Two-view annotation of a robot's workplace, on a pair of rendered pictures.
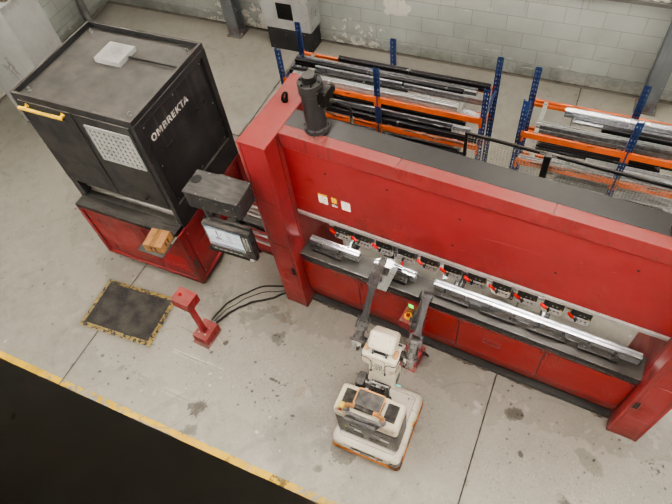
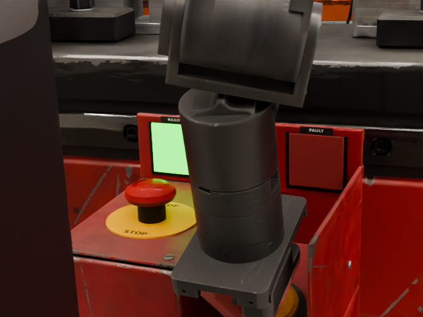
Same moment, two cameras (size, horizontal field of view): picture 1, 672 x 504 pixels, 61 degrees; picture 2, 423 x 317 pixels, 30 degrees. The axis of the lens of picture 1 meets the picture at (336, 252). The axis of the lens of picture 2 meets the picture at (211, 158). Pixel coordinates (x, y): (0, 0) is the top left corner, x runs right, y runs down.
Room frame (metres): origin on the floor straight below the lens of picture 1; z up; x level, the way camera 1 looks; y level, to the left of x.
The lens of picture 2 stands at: (1.77, -0.40, 1.02)
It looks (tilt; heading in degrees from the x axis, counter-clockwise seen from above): 19 degrees down; 343
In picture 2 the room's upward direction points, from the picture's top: 2 degrees counter-clockwise
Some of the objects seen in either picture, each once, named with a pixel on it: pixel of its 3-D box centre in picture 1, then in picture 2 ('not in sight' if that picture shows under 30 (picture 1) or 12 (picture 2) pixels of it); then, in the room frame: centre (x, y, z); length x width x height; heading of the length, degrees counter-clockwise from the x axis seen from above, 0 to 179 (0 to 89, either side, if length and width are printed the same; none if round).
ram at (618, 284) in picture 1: (468, 236); not in sight; (2.39, -0.98, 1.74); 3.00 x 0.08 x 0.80; 55
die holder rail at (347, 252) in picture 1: (335, 248); not in sight; (3.08, 0.00, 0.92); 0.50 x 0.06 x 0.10; 55
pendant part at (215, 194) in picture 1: (229, 220); not in sight; (3.11, 0.84, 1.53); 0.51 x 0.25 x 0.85; 60
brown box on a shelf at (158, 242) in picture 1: (155, 240); not in sight; (3.43, 1.66, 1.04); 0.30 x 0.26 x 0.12; 58
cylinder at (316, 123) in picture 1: (323, 101); not in sight; (3.17, -0.09, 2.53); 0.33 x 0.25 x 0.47; 55
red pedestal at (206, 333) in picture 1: (195, 316); not in sight; (2.91, 1.46, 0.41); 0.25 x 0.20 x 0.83; 145
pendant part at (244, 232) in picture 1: (232, 237); not in sight; (3.01, 0.84, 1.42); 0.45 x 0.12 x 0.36; 60
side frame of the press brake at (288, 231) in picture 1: (301, 205); not in sight; (3.46, 0.25, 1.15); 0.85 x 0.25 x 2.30; 145
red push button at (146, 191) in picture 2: not in sight; (151, 205); (2.33, -0.52, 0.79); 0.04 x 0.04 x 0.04
